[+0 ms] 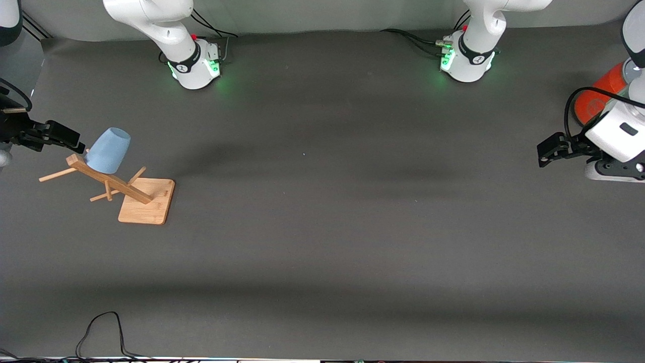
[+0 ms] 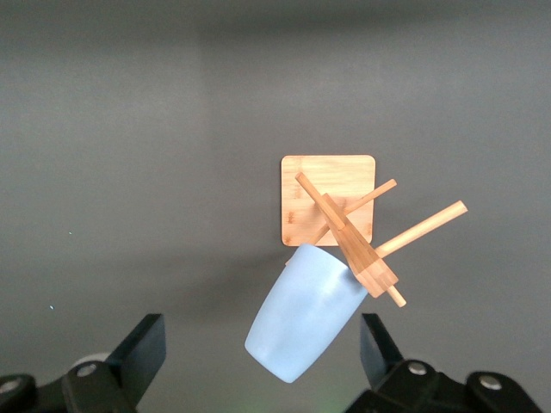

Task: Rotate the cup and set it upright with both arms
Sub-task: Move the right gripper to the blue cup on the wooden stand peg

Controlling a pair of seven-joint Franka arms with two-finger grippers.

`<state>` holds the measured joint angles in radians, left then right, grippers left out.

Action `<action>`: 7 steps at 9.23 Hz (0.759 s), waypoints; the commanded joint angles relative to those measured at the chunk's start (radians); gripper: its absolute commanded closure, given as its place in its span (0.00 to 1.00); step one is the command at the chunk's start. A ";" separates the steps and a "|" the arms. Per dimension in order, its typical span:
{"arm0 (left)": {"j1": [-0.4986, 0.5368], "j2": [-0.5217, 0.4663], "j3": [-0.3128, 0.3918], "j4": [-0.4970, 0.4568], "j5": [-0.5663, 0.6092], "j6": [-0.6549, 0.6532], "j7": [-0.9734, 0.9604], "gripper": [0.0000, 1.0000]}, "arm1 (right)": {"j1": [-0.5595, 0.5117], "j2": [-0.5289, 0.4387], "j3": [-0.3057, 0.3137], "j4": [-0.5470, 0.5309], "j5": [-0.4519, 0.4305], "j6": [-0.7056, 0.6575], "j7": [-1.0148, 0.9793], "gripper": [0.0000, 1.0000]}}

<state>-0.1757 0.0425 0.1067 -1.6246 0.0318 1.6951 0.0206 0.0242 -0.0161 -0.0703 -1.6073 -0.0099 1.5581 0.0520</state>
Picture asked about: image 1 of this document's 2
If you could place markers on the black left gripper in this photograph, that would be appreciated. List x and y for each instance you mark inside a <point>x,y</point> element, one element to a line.
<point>578,144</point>

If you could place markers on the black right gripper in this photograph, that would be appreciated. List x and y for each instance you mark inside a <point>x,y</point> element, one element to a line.
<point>11,127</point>

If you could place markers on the light blue cup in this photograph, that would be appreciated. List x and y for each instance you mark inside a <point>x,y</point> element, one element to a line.
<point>108,151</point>

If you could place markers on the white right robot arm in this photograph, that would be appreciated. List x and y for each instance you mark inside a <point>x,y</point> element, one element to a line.
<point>151,20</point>

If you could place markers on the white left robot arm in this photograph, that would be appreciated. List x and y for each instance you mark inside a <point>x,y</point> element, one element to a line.
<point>478,55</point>

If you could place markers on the wooden cup rack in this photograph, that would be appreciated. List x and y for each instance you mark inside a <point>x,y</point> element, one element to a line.
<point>146,201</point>

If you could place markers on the orange can with grey lid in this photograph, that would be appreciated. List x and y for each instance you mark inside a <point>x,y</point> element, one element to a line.
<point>599,96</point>

